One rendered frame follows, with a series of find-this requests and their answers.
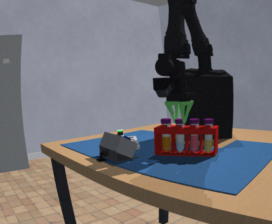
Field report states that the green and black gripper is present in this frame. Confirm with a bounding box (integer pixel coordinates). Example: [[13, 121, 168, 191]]
[[165, 93, 196, 123]]

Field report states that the blue bench mat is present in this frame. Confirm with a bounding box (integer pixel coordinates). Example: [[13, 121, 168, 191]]
[[61, 130, 272, 195]]

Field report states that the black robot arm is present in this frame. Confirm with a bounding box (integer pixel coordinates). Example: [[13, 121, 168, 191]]
[[153, 0, 226, 97]]

